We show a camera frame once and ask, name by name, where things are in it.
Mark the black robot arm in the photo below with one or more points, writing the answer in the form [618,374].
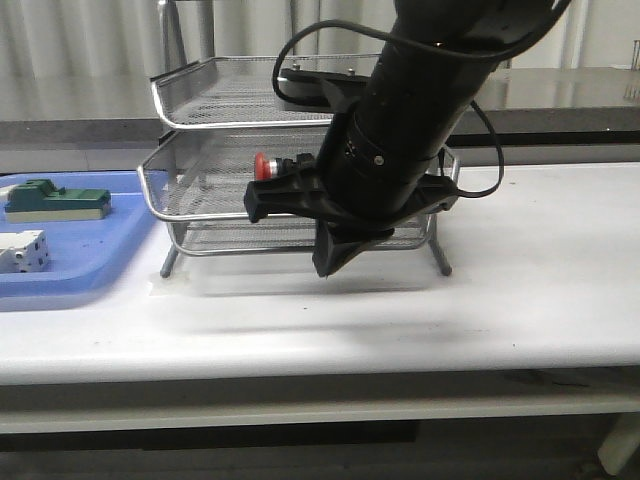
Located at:
[435,60]

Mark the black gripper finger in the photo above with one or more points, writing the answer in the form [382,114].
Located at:
[336,245]

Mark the white circuit breaker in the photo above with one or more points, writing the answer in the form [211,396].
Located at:
[24,252]

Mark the green and beige relay module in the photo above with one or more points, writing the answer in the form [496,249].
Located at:
[40,200]

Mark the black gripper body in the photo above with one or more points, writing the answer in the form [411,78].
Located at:
[355,181]

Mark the grey stone counter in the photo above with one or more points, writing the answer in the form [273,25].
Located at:
[526,106]

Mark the blue plastic tray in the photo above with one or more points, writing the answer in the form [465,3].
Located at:
[84,256]

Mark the mesh tray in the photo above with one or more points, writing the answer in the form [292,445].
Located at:
[228,92]
[199,175]
[273,235]

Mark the red emergency stop button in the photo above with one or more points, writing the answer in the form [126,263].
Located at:
[272,167]

